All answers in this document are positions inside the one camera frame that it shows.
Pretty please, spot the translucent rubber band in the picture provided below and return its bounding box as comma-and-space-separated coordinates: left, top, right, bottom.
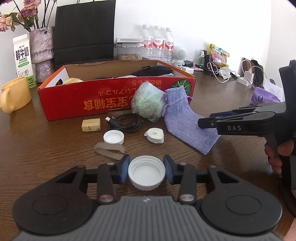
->
94, 142, 125, 160

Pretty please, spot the large white bottle cap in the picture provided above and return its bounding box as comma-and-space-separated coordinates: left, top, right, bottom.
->
128, 156, 166, 191

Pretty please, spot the purple burlap drawstring pouch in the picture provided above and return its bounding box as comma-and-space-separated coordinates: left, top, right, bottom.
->
163, 86, 220, 155

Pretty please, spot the sheep plush toy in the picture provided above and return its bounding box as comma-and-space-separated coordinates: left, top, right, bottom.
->
63, 77, 83, 84

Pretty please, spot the person's right hand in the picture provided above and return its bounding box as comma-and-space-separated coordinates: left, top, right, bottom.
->
264, 140, 295, 174

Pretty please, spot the purple tissue pack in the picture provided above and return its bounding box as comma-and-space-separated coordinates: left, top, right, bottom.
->
251, 79, 285, 104

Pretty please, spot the small white bottle cap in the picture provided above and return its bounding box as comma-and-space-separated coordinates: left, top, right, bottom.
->
103, 130, 125, 145

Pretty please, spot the yellow soap bar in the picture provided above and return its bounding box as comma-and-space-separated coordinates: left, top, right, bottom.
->
81, 118, 101, 132

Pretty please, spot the colourful snack bag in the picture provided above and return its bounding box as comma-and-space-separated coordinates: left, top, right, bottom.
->
209, 44, 230, 67

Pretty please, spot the iridescent green plastic bag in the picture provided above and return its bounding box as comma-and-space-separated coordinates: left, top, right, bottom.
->
131, 82, 165, 123

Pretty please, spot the right water bottle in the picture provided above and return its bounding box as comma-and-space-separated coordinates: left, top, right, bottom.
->
162, 28, 174, 63

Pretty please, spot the water bottle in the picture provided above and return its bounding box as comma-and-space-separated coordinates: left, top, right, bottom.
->
162, 28, 174, 63
141, 25, 152, 57
152, 26, 164, 58

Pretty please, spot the red cardboard pumpkin box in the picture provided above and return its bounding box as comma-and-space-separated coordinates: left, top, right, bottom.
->
38, 60, 196, 121

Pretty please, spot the middle water bottle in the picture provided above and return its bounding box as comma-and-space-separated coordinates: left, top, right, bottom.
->
152, 26, 164, 58

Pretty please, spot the left water bottle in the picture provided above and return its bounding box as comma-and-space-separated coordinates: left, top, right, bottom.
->
141, 25, 152, 57

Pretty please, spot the clear seed container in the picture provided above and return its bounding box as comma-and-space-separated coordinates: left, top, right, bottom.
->
114, 45, 142, 61

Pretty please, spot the flat white box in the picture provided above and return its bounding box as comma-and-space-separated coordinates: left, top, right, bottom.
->
116, 37, 142, 44

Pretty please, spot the yellow ceramic mug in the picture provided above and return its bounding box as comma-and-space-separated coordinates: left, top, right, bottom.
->
1, 76, 32, 114

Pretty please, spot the white milk carton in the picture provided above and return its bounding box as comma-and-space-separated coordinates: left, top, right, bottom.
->
13, 34, 36, 88

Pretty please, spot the black paper shopping bag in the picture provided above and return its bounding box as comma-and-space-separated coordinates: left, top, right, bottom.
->
54, 1, 116, 68

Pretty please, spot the purple textured vase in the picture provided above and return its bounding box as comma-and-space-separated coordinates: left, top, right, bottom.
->
29, 27, 54, 83

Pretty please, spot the dried pink rose bouquet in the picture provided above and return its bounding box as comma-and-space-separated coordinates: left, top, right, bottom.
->
1, 0, 57, 32

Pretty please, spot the white charger with cable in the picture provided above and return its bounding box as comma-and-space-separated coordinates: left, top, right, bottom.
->
237, 58, 266, 88

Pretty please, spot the black usb cable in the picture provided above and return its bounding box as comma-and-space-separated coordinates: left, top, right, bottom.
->
104, 112, 144, 133

